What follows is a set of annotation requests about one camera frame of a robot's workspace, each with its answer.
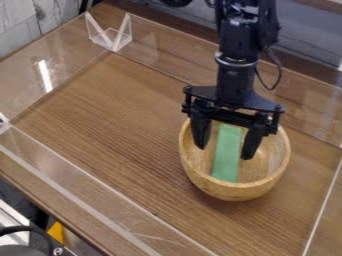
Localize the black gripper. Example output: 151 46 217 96
182 56 285 160

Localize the green rectangular block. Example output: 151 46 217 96
211 124 242 183

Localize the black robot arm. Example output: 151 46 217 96
182 0 285 160

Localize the brown wooden bowl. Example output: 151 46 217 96
179 120 291 201

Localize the yellow black device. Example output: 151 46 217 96
47 221 76 256

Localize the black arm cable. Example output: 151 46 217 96
254 46 283 92

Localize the clear acrylic corner bracket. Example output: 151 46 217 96
84 13 132 52

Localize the clear acrylic tray wall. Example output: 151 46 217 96
0 113 217 256

